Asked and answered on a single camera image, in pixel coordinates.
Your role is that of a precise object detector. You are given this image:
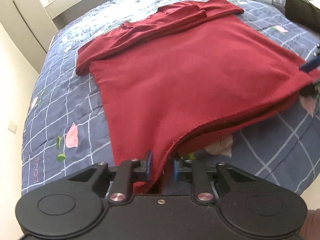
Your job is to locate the dark red shirt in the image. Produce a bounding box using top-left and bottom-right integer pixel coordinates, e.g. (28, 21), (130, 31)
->
(76, 0), (319, 193)

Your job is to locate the black bag on bed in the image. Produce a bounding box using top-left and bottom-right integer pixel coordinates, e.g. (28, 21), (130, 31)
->
(285, 0), (320, 34)

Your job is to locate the blue plaid floral quilt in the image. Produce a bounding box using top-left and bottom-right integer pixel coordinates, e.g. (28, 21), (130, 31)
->
(22, 0), (319, 194)

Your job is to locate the white wall socket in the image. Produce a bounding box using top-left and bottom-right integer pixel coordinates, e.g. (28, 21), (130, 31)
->
(8, 121), (17, 133)

